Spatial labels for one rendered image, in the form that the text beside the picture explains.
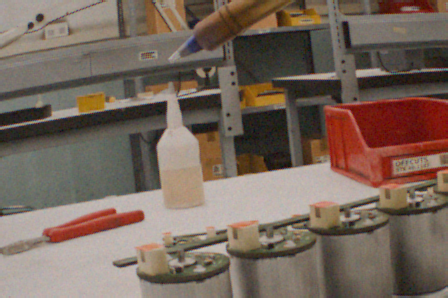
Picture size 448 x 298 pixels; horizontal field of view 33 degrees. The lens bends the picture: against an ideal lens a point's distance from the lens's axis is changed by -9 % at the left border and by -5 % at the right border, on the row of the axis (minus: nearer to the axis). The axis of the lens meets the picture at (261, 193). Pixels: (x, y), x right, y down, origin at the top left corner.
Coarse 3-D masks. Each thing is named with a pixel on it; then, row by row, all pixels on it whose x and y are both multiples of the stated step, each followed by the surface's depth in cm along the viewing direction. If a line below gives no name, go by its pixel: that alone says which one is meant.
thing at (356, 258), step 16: (320, 240) 23; (336, 240) 23; (352, 240) 22; (368, 240) 23; (384, 240) 23; (320, 256) 23; (336, 256) 23; (352, 256) 23; (368, 256) 23; (384, 256) 23; (320, 272) 23; (336, 272) 23; (352, 272) 23; (368, 272) 23; (384, 272) 23; (320, 288) 23; (336, 288) 23; (352, 288) 23; (368, 288) 23; (384, 288) 23
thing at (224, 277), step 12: (180, 264) 20; (192, 264) 20; (216, 276) 20; (228, 276) 20; (144, 288) 20; (156, 288) 20; (168, 288) 20; (180, 288) 19; (192, 288) 20; (204, 288) 20; (216, 288) 20; (228, 288) 20
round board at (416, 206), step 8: (416, 200) 24; (424, 200) 25; (440, 200) 25; (376, 208) 25; (384, 208) 25; (392, 208) 24; (400, 208) 24; (408, 208) 24; (416, 208) 24; (424, 208) 24; (432, 208) 24
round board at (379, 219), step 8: (360, 216) 24; (368, 216) 23; (376, 216) 24; (384, 216) 23; (344, 224) 23; (352, 224) 23; (360, 224) 23; (368, 224) 23; (376, 224) 23; (384, 224) 23; (320, 232) 23; (328, 232) 23; (336, 232) 22; (344, 232) 22; (352, 232) 22
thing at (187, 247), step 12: (432, 180) 28; (408, 192) 27; (348, 204) 26; (360, 204) 26; (300, 216) 25; (264, 228) 24; (276, 228) 24; (204, 240) 23; (216, 240) 23; (168, 252) 22; (120, 264) 21; (132, 264) 21
